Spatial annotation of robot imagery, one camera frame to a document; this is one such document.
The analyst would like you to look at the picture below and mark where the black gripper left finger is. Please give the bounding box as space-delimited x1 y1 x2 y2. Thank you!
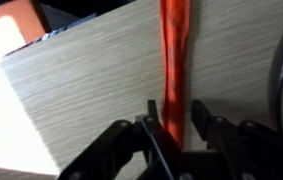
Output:
57 99 184 180

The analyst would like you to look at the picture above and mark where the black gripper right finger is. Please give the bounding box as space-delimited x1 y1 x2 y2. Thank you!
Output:
190 99 283 180

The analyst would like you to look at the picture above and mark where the long red object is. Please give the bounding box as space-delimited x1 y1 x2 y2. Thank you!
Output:
159 0 193 150

